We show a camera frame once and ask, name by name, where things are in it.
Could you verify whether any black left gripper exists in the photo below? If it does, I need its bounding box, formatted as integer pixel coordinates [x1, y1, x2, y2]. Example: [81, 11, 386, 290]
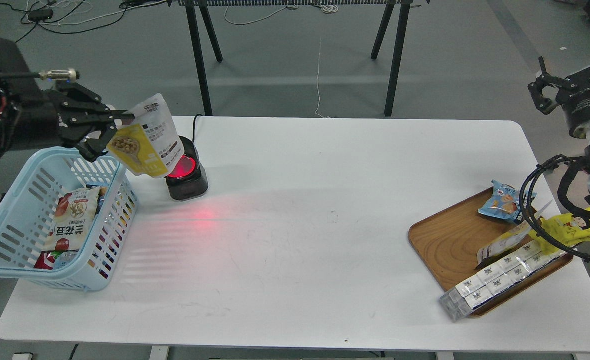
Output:
[5, 80, 135, 162]

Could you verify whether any yellow white snack pouch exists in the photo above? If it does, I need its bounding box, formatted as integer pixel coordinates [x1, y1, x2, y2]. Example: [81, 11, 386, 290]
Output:
[107, 93, 184, 178]

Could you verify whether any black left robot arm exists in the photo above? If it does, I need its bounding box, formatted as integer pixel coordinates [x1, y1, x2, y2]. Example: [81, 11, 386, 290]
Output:
[0, 38, 135, 162]

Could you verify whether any white red snack bag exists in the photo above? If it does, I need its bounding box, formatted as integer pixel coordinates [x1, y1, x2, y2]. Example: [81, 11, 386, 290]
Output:
[33, 185, 107, 271]

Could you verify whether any light blue plastic basket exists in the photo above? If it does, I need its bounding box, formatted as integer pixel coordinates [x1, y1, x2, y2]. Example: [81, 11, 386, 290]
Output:
[0, 146, 138, 291]

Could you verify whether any silver white snack box pack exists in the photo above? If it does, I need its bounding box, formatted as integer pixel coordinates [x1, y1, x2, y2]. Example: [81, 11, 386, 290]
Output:
[438, 240, 573, 322]

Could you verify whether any blue snack packet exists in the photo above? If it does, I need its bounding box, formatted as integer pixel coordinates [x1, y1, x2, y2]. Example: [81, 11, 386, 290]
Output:
[477, 180, 524, 225]

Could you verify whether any beige clear snack pouch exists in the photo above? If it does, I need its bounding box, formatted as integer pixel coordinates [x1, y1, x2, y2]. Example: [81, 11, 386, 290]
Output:
[475, 220, 532, 271]

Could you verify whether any yellow cartoon snack packet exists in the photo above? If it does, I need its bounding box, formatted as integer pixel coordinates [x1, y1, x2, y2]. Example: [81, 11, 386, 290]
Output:
[539, 213, 590, 248]

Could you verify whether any black barcode scanner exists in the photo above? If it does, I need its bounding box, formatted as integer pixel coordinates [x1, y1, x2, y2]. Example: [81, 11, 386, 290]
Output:
[165, 136, 209, 201]

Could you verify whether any brown wooden tray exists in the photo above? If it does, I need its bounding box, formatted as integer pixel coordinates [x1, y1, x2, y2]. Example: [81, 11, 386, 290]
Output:
[409, 187, 575, 319]

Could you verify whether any floor cables and adapter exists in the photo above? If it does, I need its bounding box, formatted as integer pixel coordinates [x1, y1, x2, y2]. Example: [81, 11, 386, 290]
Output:
[0, 0, 126, 69]

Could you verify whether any black metal table frame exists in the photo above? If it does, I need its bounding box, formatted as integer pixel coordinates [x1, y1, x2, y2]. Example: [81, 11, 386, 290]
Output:
[178, 0, 413, 117]

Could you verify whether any white hanging cord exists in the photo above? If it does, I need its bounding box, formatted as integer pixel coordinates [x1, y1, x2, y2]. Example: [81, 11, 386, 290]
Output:
[316, 35, 331, 119]

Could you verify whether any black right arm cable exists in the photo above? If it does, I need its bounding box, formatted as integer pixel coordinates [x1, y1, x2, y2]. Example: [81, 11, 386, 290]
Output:
[519, 154, 590, 264]

